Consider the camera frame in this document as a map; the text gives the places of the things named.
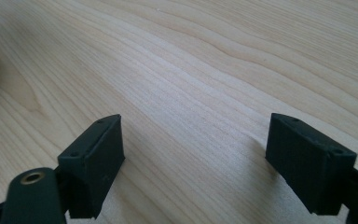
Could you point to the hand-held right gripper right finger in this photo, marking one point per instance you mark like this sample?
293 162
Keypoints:
310 168

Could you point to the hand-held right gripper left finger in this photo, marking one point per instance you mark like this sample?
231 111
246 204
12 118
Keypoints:
94 161

